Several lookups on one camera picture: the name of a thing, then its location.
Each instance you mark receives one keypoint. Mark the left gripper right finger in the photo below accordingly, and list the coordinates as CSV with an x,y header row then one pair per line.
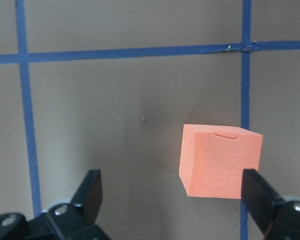
x,y
277,216

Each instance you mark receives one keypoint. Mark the orange foam cube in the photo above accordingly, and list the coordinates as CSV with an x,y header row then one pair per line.
x,y
213,157

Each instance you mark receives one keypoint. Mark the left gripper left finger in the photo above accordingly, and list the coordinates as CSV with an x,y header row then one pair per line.
x,y
74,220

